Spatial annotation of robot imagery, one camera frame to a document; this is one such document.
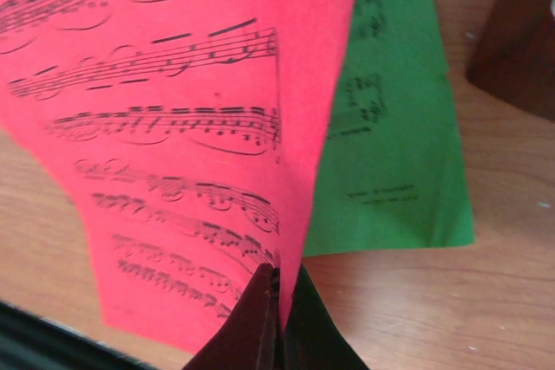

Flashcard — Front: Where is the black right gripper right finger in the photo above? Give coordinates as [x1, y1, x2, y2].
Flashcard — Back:
[283, 267, 369, 370]

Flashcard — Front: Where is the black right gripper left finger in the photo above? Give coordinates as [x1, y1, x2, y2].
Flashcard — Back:
[184, 263, 279, 370]

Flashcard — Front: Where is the green sheet music page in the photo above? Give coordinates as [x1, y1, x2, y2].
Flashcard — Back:
[304, 0, 474, 256]

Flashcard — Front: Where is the red sheet music page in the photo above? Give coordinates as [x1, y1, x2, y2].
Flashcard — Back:
[1, 0, 354, 353]

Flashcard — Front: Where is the brown wooden metronome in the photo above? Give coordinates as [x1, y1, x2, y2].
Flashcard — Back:
[467, 0, 554, 121]

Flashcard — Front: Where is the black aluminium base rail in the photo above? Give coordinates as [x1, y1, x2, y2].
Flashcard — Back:
[1, 302, 152, 369]

